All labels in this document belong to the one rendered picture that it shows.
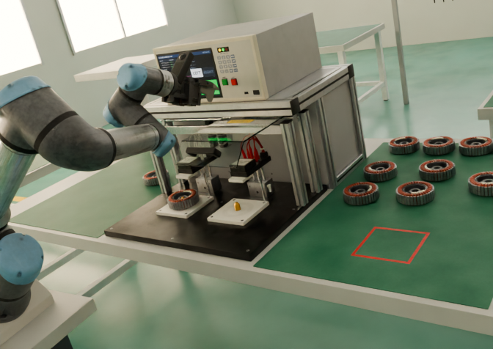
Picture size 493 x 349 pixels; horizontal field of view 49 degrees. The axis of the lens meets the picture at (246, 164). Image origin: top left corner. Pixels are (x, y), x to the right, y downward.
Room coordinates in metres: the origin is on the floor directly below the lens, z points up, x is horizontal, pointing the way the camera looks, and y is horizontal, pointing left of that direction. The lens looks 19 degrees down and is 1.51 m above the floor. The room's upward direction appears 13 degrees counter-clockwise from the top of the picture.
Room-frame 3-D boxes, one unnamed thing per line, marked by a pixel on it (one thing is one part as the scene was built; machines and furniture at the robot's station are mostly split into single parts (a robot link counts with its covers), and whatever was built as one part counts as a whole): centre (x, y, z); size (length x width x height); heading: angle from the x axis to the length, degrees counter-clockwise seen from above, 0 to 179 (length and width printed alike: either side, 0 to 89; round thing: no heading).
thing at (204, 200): (1.80, 0.25, 0.78); 0.15 x 0.15 x 0.01; 50
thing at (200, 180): (1.91, 0.15, 0.80); 0.07 x 0.05 x 0.06; 50
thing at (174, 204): (1.80, 0.25, 0.80); 0.11 x 0.11 x 0.04
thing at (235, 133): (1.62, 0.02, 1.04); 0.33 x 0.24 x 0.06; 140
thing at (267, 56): (1.96, -0.06, 1.22); 0.44 x 0.39 x 0.20; 50
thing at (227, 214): (1.65, 0.06, 0.78); 0.15 x 0.15 x 0.01; 50
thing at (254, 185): (1.76, -0.03, 0.80); 0.07 x 0.05 x 0.06; 50
